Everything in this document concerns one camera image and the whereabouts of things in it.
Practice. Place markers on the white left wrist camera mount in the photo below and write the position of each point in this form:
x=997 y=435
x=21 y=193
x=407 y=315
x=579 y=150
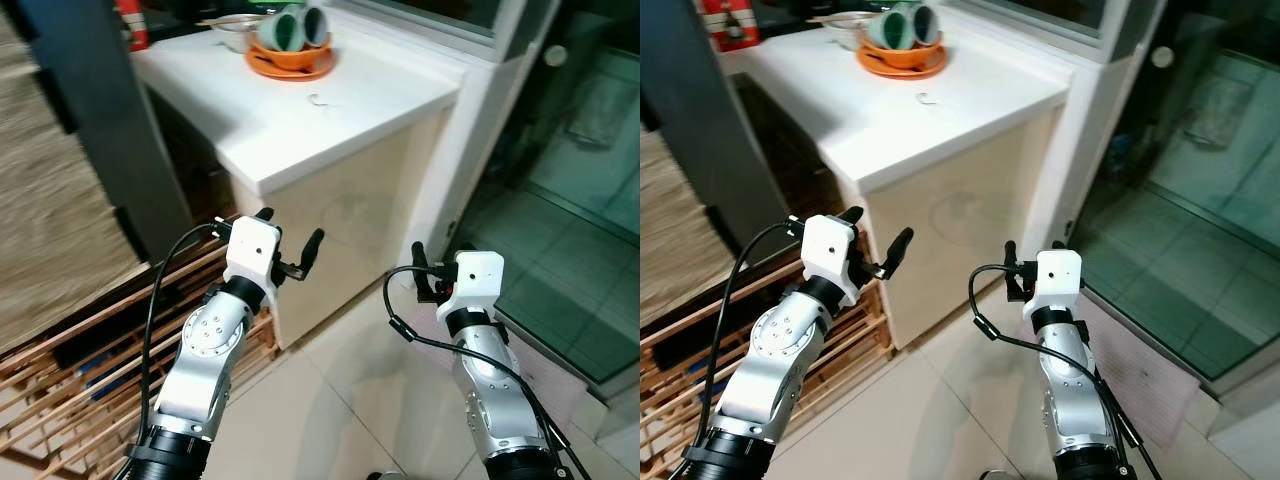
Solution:
x=830 y=245
x=250 y=250

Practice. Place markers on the red bottle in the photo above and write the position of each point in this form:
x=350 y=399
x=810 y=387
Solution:
x=730 y=25
x=132 y=25

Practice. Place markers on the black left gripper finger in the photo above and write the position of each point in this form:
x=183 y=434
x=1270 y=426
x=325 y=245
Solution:
x=265 y=214
x=897 y=248
x=850 y=213
x=312 y=248

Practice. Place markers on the orange bowl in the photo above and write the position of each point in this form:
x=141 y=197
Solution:
x=900 y=57
x=290 y=58

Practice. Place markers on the green cup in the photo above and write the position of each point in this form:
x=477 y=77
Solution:
x=315 y=25
x=925 y=24
x=278 y=30
x=886 y=30

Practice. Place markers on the orange plate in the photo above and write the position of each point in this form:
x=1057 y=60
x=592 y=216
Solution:
x=900 y=73
x=290 y=74

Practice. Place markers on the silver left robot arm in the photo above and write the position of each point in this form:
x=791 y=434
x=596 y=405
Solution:
x=780 y=360
x=200 y=370

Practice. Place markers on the green glass sliding door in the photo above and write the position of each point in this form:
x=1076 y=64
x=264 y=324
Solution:
x=1200 y=180
x=570 y=200

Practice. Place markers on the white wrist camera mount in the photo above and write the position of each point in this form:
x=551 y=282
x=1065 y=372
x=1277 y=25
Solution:
x=830 y=245
x=1060 y=275
x=250 y=250
x=478 y=275

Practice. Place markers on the beige cloth cover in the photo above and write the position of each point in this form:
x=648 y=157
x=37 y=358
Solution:
x=50 y=230
x=680 y=230

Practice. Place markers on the steel bowl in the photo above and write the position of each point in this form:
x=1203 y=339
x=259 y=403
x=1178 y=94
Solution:
x=845 y=30
x=235 y=32

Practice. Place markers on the white round knob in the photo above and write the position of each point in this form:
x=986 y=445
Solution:
x=1161 y=56
x=556 y=56

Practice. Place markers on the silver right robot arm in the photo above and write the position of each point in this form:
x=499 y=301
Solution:
x=490 y=400
x=1070 y=400

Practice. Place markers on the small metal hook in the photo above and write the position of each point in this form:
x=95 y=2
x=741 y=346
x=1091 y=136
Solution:
x=318 y=99
x=928 y=99

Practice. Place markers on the narrow white-topped cabinet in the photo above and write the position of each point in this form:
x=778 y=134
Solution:
x=900 y=130
x=300 y=120

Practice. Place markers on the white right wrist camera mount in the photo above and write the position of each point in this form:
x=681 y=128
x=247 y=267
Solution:
x=1060 y=275
x=478 y=275

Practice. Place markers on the wooden slatted rack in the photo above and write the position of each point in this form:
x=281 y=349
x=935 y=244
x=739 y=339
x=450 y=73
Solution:
x=60 y=400
x=680 y=400

